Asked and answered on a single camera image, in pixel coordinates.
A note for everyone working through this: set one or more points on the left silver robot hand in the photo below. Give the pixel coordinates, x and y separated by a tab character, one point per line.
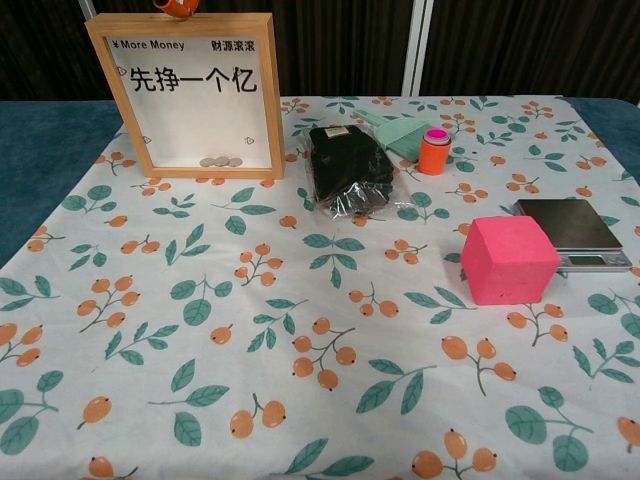
177	7

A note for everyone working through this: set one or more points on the small silver coin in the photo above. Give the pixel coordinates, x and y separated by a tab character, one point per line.
235	161
220	161
206	163

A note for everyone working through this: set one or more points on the floral print tablecloth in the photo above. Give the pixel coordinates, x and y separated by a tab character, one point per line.
320	310

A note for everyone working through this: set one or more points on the teal table cover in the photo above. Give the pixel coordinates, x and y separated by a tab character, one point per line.
40	150

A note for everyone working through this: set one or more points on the black item in plastic bag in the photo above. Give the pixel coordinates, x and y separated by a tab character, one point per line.
345	160

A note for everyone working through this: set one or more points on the mint green scoop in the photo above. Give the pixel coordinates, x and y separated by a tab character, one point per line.
397	137

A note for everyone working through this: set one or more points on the orange cylinder with pink top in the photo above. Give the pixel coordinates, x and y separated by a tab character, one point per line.
432	157

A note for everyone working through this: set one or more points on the pink foam cube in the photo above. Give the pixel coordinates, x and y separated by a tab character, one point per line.
505	265

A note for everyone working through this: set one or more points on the silver digital pocket scale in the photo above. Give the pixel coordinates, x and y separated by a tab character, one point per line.
570	222

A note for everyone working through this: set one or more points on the wooden frame coin bank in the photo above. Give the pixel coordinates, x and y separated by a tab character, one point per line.
200	105

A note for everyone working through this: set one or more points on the white vertical post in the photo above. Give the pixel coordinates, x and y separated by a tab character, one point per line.
417	50

